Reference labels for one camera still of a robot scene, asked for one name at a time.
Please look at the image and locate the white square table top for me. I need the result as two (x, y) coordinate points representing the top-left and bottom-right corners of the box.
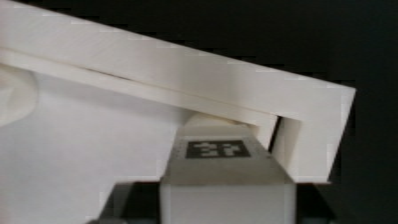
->
(0, 69), (198, 224)

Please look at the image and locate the translucent gripper left finger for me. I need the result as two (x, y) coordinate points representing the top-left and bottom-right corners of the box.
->
(87, 182), (162, 224)

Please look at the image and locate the white U-shaped obstacle fence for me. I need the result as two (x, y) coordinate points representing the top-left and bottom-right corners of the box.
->
(0, 0), (356, 183)

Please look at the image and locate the translucent gripper right finger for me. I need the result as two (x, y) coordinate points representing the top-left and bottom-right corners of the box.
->
(295, 183), (338, 224)

